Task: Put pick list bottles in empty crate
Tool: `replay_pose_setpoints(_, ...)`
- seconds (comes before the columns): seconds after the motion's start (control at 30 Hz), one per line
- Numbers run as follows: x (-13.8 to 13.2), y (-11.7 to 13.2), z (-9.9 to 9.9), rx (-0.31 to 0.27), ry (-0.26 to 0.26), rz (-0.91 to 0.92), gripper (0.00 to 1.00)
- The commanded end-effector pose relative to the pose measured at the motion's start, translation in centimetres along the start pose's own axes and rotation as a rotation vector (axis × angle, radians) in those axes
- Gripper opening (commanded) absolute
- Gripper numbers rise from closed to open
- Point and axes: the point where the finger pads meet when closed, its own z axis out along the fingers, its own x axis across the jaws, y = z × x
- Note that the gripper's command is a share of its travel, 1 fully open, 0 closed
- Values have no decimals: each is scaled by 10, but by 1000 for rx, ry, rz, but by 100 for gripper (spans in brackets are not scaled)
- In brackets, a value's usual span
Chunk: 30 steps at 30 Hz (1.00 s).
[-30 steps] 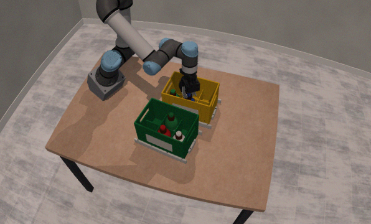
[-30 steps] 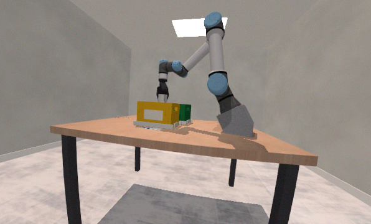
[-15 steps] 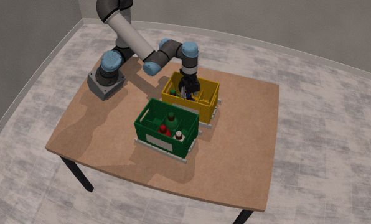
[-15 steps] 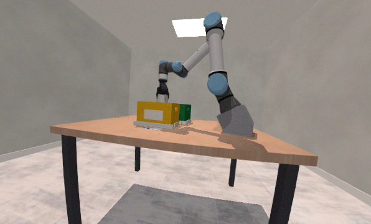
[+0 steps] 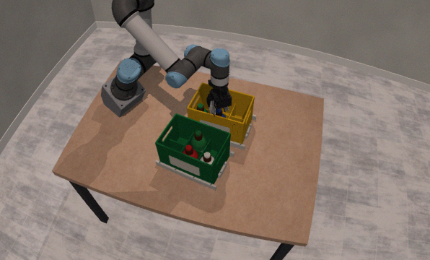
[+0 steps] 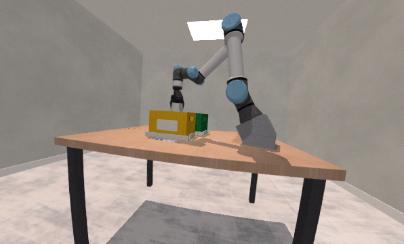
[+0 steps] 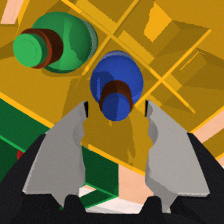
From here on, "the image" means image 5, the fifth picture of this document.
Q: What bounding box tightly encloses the green plastic crate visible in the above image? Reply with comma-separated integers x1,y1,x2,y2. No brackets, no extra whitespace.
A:
159,116,231,184

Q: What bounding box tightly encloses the yellow divided crate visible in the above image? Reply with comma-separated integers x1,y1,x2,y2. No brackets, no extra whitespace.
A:
188,86,255,144

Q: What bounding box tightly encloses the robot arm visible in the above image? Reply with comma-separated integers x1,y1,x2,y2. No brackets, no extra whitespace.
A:
110,0,230,100

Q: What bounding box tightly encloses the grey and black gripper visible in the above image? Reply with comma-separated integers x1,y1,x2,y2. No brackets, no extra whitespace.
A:
206,83,232,115

